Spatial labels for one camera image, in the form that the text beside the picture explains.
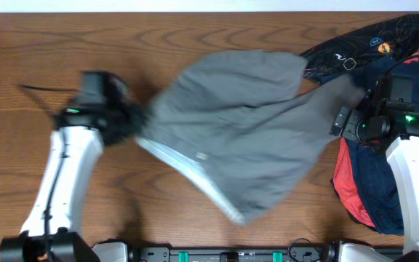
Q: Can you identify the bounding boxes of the navy blue garment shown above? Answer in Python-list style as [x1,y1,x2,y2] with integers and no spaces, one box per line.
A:
[322,46,419,236]

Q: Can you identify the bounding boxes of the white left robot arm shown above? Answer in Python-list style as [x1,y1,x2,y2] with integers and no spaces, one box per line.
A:
[0,71,145,262]

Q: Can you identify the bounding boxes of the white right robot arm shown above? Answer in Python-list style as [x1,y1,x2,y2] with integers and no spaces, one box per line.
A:
[330,73,419,261]

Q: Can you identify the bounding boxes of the grey shorts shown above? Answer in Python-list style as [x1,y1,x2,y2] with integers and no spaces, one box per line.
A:
[136,50,364,225]

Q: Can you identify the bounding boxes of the red garment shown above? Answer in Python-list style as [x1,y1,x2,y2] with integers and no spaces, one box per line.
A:
[332,138,375,230]

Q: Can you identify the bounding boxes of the black patterned shorts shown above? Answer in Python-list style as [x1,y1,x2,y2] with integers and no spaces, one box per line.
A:
[301,14,419,84]

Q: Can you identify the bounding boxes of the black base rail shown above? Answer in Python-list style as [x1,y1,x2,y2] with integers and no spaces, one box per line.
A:
[92,238,403,262]

